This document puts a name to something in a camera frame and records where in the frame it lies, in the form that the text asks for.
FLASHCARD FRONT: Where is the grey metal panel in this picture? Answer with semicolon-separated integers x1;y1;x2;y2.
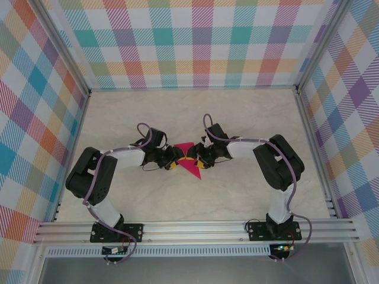
38;256;356;284

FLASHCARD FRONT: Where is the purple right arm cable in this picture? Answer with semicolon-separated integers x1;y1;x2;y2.
203;114;313;263

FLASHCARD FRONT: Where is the pink paper sheet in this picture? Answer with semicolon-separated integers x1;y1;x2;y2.
174;143;203;180

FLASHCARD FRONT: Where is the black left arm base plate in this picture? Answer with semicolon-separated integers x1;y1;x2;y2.
89;223;144;244

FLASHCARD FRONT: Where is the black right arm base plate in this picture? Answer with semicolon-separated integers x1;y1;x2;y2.
247;221;303;242

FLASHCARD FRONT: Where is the slotted grey cable duct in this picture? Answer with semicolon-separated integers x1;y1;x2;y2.
44;247;272;257

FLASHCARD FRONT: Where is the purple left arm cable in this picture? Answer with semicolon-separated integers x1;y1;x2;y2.
82;122;154;266

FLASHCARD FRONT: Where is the thin black base wire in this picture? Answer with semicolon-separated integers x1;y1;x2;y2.
245;218;269;234

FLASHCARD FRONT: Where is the long aluminium mounting rail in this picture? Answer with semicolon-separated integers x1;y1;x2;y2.
32;218;361;246

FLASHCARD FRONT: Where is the aluminium frame crossbar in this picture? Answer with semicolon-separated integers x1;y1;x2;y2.
88;86;298;93

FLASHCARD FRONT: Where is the aluminium frame post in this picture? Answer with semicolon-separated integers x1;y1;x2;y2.
29;0;92;98
295;0;356;95

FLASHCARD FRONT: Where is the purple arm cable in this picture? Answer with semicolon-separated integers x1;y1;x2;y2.
82;122;154;266
203;114;313;263

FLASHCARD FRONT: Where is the aluminium side rail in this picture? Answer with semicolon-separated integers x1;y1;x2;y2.
295;90;340;220
52;91;91;222

